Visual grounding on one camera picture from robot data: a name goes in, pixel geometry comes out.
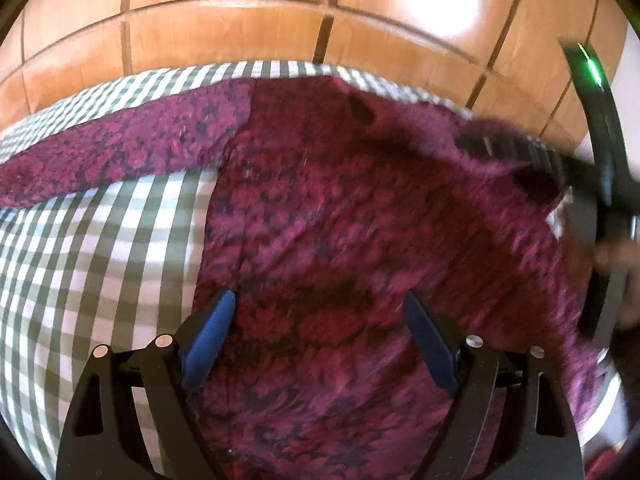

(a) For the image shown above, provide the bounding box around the red floral knit garment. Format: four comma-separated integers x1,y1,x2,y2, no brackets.
1,77,594,479

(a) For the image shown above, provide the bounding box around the person's right hand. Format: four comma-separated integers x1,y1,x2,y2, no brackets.
568,238,639,330

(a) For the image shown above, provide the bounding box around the wooden wardrobe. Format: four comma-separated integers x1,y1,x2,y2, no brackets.
1,0,639,146

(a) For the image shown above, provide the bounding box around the green checked bed sheet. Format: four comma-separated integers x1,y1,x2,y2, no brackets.
0,58,632,480

